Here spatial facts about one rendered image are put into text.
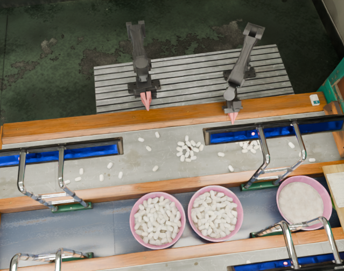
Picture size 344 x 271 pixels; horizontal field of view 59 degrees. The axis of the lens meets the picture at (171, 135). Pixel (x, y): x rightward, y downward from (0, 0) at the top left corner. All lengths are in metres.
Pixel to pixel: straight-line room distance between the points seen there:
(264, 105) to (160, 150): 0.64
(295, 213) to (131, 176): 0.84
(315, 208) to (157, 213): 0.79
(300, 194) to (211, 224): 0.49
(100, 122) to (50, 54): 1.50
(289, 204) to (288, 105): 0.55
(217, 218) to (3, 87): 2.21
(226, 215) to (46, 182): 0.92
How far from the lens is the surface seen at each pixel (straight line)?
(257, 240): 1.56
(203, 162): 1.63
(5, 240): 1.79
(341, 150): 1.79
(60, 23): 3.33
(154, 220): 1.56
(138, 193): 1.55
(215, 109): 1.74
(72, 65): 2.97
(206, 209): 1.56
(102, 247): 1.63
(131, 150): 1.65
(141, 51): 1.51
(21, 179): 1.32
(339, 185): 1.76
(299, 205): 1.69
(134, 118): 1.70
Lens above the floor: 2.27
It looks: 66 degrees down
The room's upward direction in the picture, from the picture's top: 1 degrees clockwise
